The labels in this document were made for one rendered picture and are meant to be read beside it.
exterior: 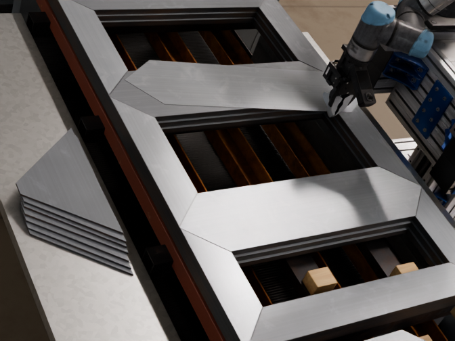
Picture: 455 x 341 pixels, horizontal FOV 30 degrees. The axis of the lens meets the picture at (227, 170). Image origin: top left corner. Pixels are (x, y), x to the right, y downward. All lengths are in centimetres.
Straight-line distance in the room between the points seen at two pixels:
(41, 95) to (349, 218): 87
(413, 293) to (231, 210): 47
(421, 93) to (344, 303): 104
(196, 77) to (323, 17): 234
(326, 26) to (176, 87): 235
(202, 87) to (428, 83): 80
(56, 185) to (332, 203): 68
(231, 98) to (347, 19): 244
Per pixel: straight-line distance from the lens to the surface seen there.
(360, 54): 226
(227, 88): 233
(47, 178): 203
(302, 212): 208
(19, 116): 223
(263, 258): 198
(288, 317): 185
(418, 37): 224
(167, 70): 232
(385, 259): 222
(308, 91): 246
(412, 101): 282
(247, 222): 198
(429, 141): 277
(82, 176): 206
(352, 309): 193
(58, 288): 188
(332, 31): 453
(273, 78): 244
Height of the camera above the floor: 223
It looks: 41 degrees down
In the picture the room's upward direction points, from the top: 24 degrees clockwise
